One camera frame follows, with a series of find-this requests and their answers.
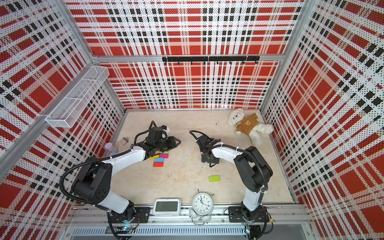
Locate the white teddy bear brown shirt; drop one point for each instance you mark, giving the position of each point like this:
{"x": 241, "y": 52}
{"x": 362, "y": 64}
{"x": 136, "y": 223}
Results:
{"x": 249, "y": 125}

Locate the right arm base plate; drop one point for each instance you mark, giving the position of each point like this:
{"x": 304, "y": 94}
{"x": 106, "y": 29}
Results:
{"x": 240, "y": 213}

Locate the green block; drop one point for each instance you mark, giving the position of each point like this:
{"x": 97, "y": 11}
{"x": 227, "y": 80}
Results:
{"x": 215, "y": 178}

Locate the white digital display device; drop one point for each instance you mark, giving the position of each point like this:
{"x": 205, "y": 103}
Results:
{"x": 164, "y": 207}

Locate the white wire mesh basket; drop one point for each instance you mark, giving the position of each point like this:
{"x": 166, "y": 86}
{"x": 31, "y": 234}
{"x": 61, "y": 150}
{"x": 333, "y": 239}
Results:
{"x": 68, "y": 110}

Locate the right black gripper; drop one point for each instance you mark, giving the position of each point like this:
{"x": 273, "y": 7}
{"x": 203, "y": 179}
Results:
{"x": 215, "y": 161}

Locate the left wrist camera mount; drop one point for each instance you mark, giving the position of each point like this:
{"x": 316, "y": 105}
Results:
{"x": 165, "y": 128}

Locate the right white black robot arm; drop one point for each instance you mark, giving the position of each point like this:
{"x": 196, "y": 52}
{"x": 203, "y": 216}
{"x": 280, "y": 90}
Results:
{"x": 253, "y": 170}

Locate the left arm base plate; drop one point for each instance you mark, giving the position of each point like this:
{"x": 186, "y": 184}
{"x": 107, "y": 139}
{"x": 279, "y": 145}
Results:
{"x": 141, "y": 214}

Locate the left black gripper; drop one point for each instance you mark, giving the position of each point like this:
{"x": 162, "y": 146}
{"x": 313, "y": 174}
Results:
{"x": 172, "y": 143}

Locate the magenta block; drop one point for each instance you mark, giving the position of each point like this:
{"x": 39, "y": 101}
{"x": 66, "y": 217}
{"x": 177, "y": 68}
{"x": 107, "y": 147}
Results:
{"x": 165, "y": 156}

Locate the red block front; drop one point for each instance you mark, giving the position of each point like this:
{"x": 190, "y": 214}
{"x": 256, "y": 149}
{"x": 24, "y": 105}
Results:
{"x": 158, "y": 164}

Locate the black hook rail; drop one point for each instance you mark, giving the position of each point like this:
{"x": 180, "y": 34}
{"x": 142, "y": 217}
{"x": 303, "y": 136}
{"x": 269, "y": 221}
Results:
{"x": 211, "y": 59}

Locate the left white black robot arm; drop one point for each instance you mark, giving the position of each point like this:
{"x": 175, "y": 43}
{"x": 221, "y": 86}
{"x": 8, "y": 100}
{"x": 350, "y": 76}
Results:
{"x": 90, "y": 182}

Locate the white analog alarm clock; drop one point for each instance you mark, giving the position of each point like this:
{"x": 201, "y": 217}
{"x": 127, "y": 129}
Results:
{"x": 201, "y": 209}

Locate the small brown white object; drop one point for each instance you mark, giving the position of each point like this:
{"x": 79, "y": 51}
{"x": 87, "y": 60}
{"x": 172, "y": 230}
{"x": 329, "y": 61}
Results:
{"x": 124, "y": 141}

